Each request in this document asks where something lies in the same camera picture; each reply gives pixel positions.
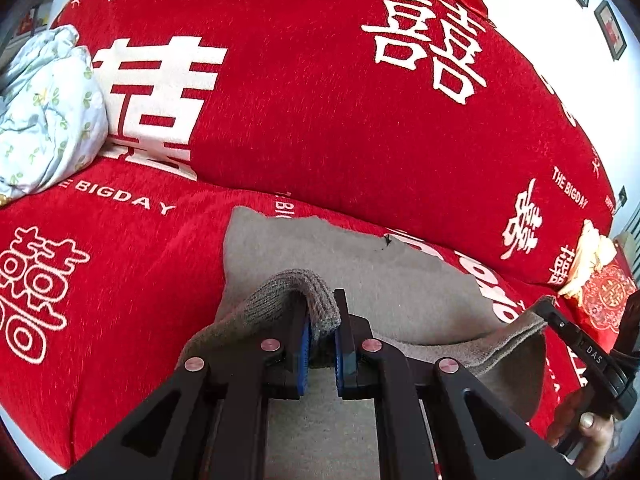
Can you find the red printed blanket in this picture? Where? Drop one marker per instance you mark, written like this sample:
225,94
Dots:
300,110

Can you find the pale blue floral quilt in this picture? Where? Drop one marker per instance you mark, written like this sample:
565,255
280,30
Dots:
45,110

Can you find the grey knit sweater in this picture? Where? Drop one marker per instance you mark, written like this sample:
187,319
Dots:
360,270

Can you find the small framed wall picture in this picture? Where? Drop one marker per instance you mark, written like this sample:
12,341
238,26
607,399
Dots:
611,30

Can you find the red embroidered cushion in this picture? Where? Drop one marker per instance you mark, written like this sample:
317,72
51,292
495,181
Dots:
607,295

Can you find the person's right hand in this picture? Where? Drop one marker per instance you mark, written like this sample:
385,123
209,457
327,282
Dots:
595,435

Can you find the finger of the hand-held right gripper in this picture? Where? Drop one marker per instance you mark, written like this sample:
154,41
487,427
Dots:
557,317

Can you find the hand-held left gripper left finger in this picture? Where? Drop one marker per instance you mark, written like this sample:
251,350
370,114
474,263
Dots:
302,355

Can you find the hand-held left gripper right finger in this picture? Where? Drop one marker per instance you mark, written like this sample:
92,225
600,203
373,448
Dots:
345,360

